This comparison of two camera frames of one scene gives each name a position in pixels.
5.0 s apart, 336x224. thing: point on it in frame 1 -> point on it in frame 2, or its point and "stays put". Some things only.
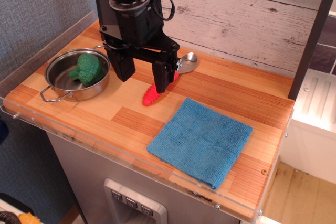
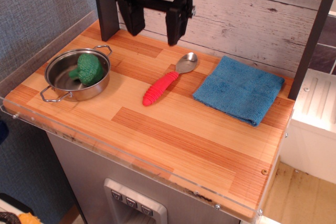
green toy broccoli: x=89 y=70 stays put
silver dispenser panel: x=126 y=206 stays put
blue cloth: x=200 y=142 -> x=238 y=88
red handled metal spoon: x=185 y=62 stays put
